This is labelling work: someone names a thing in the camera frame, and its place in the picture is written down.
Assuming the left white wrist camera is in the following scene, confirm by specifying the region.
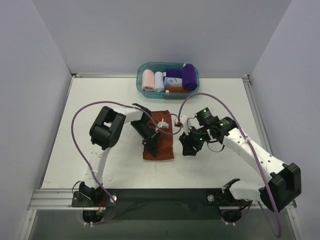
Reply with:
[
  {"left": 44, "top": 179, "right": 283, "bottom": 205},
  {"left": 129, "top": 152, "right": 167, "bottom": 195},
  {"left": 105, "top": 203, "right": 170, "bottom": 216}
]
[{"left": 157, "top": 119, "right": 170, "bottom": 129}]

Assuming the aluminium right side rail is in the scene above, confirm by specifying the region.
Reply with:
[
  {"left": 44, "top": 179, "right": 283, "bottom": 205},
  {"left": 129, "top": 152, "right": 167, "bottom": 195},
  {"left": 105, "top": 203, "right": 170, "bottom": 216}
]
[{"left": 241, "top": 73, "right": 286, "bottom": 187}]

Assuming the aluminium rail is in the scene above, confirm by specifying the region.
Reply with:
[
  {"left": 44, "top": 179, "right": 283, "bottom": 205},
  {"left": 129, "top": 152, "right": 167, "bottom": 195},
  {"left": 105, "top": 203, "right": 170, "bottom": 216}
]
[
  {"left": 27, "top": 186, "right": 298, "bottom": 210},
  {"left": 241, "top": 73, "right": 286, "bottom": 187}
]

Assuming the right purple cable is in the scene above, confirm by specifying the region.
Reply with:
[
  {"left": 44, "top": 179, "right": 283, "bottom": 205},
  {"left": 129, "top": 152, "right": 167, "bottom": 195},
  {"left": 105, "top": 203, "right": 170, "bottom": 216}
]
[{"left": 174, "top": 92, "right": 283, "bottom": 238}]

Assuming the pink rolled towel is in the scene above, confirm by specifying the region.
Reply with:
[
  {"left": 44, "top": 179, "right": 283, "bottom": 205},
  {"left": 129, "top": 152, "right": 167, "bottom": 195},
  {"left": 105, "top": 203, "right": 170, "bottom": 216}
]
[{"left": 141, "top": 69, "right": 155, "bottom": 92}]

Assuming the light blue rolled towel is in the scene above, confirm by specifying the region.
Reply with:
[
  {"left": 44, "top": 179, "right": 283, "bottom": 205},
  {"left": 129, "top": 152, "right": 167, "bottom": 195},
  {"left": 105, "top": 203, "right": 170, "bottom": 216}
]
[{"left": 154, "top": 71, "right": 165, "bottom": 92}]

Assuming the white patterned rolled towel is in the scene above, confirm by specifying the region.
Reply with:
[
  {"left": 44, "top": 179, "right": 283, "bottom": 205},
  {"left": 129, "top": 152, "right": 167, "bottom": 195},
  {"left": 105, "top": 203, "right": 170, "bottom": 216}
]
[{"left": 164, "top": 77, "right": 182, "bottom": 87}]

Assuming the brown rolled towel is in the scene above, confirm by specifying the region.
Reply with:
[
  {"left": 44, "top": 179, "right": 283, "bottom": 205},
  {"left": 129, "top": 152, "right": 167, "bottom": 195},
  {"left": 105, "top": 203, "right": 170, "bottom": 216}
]
[{"left": 164, "top": 85, "right": 190, "bottom": 93}]

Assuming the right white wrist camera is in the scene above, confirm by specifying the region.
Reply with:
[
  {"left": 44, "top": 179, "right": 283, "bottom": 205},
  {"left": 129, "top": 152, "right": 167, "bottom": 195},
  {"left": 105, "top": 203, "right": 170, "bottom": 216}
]
[{"left": 173, "top": 115, "right": 196, "bottom": 135}]

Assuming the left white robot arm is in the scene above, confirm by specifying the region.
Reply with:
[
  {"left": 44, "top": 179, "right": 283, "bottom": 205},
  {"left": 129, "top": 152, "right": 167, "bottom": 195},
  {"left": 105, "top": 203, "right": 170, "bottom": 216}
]
[{"left": 71, "top": 101, "right": 160, "bottom": 206}]

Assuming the purple cable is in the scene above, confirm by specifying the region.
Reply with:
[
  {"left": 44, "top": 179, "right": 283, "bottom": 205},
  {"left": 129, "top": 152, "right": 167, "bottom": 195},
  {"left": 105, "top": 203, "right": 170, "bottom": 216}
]
[
  {"left": 70, "top": 100, "right": 180, "bottom": 225},
  {"left": 174, "top": 92, "right": 283, "bottom": 238}
]

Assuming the aluminium front rail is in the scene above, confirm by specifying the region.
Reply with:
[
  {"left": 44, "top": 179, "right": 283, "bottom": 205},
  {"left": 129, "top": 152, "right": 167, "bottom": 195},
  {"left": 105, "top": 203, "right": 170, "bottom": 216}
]
[{"left": 27, "top": 186, "right": 298, "bottom": 210}]

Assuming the teal plastic basket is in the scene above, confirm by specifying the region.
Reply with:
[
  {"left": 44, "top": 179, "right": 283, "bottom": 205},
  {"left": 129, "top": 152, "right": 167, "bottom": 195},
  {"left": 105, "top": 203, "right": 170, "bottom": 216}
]
[{"left": 136, "top": 62, "right": 200, "bottom": 100}]

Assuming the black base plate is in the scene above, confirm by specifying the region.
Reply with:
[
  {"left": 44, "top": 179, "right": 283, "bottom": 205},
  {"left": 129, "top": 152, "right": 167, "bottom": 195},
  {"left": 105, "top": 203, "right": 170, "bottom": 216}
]
[{"left": 71, "top": 187, "right": 251, "bottom": 221}]

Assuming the purple folded towel in basket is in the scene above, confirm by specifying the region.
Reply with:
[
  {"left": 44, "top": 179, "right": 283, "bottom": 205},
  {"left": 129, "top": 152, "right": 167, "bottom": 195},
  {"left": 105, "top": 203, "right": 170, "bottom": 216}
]
[{"left": 163, "top": 68, "right": 183, "bottom": 79}]

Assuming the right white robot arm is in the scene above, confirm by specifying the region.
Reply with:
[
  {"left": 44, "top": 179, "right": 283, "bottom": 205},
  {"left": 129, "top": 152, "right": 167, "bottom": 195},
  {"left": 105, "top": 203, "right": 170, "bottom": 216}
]
[{"left": 174, "top": 108, "right": 302, "bottom": 212}]

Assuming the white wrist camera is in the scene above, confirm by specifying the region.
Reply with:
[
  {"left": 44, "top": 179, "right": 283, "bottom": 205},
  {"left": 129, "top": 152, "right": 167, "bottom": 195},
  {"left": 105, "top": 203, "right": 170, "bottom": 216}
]
[
  {"left": 157, "top": 119, "right": 170, "bottom": 129},
  {"left": 173, "top": 115, "right": 196, "bottom": 135}
]

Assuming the purple towel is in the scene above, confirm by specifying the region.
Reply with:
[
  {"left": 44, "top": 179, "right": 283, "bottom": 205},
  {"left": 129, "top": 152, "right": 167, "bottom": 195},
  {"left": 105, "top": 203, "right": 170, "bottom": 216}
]
[
  {"left": 182, "top": 63, "right": 198, "bottom": 91},
  {"left": 163, "top": 68, "right": 183, "bottom": 79}
]

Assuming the brown towel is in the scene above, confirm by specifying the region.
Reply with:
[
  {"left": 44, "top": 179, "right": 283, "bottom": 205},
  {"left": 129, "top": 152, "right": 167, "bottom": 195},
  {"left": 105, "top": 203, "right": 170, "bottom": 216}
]
[
  {"left": 142, "top": 110, "right": 174, "bottom": 161},
  {"left": 164, "top": 85, "right": 190, "bottom": 93}
]

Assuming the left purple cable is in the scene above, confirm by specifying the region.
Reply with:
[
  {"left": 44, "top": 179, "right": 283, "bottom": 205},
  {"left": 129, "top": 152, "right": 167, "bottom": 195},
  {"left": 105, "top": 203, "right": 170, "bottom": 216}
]
[{"left": 70, "top": 100, "right": 180, "bottom": 225}]

